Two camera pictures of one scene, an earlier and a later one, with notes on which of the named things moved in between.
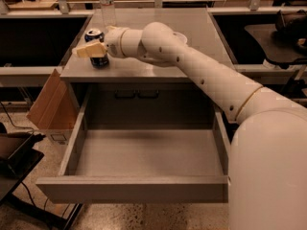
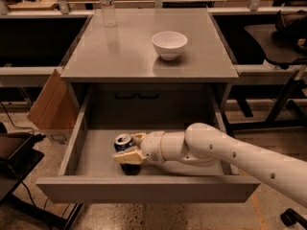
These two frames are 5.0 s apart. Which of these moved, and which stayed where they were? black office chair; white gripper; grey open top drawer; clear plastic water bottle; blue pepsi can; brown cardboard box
Moved: blue pepsi can; white gripper
Stayed: grey open top drawer; black office chair; clear plastic water bottle; brown cardboard box
